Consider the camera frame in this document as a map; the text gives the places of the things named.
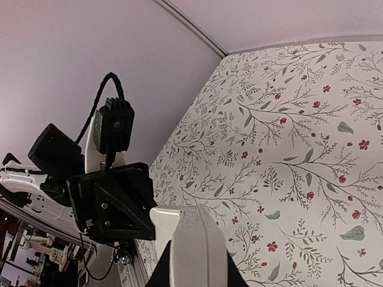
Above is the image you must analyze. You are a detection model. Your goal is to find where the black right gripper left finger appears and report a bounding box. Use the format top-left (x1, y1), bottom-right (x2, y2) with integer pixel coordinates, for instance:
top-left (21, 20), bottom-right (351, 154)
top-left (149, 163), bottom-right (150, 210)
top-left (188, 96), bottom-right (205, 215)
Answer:
top-left (147, 241), bottom-right (171, 287)

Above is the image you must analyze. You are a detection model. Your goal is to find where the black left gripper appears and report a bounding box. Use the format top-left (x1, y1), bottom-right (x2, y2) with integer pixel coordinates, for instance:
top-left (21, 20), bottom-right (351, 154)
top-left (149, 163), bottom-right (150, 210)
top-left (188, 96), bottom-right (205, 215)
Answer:
top-left (67, 162), bottom-right (157, 242)

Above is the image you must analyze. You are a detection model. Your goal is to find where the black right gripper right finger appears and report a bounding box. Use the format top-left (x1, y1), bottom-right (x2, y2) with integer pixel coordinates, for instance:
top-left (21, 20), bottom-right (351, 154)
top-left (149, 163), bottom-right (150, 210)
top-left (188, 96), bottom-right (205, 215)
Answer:
top-left (227, 252), bottom-right (248, 287)

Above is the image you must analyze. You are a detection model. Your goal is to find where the white remote control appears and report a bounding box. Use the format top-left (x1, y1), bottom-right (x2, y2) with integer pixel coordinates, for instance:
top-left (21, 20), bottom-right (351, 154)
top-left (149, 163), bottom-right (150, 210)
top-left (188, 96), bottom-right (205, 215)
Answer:
top-left (150, 204), bottom-right (227, 286)

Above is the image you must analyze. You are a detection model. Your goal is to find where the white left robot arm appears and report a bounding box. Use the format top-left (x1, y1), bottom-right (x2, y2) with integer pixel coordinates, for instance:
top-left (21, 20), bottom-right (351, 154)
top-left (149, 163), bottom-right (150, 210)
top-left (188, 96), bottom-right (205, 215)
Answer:
top-left (1, 120), bottom-right (156, 245)

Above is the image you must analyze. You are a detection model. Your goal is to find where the floral patterned table mat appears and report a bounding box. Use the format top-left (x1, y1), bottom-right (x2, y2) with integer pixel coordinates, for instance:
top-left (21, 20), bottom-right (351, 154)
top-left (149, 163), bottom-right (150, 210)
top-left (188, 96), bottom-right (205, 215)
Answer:
top-left (150, 41), bottom-right (382, 286)

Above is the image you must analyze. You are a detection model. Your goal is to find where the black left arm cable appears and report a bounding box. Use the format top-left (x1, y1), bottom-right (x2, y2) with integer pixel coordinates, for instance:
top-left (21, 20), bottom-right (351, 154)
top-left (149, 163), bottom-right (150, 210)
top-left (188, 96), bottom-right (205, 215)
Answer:
top-left (74, 71), bottom-right (126, 144)

